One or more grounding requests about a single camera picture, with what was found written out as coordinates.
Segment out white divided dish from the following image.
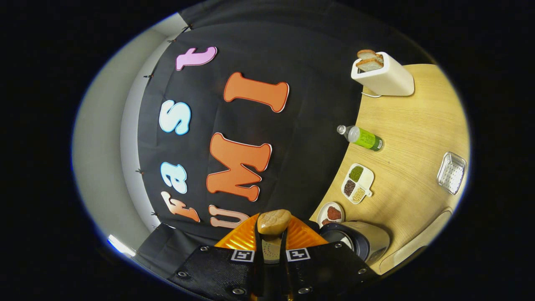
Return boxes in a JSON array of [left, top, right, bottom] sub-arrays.
[[341, 163, 375, 204]]

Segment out white toaster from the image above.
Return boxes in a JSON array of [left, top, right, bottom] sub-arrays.
[[351, 51, 415, 97]]

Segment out small round white plate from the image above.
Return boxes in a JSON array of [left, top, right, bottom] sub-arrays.
[[316, 202, 346, 228]]

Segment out black rice cooker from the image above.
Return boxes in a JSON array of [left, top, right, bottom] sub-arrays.
[[320, 221, 391, 265]]

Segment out green label plastic bottle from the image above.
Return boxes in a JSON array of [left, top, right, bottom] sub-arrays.
[[337, 125, 383, 152]]

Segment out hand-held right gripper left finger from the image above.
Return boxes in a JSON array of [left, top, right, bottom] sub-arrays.
[[168, 213, 262, 301]]

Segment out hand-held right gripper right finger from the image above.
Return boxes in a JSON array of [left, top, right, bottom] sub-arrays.
[[281, 215, 380, 301]]

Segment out black backdrop cloth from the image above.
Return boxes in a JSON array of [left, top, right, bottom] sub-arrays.
[[136, 0, 437, 281]]

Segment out wooden spoon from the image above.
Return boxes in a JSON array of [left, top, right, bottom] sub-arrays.
[[256, 209, 292, 264]]

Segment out clear mesh chopstick holder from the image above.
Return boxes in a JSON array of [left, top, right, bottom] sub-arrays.
[[437, 152, 467, 195]]

